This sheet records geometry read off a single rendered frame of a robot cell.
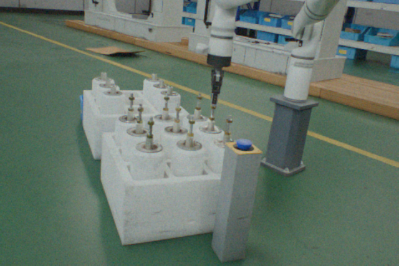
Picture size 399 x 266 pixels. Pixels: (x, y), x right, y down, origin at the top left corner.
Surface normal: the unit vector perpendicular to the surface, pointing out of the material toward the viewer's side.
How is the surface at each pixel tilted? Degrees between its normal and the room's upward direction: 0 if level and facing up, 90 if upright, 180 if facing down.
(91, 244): 0
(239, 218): 90
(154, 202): 90
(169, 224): 90
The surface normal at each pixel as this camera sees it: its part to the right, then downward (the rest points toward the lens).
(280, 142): -0.70, 0.14
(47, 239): 0.11, -0.95
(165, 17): 0.70, 0.29
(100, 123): 0.38, 0.32
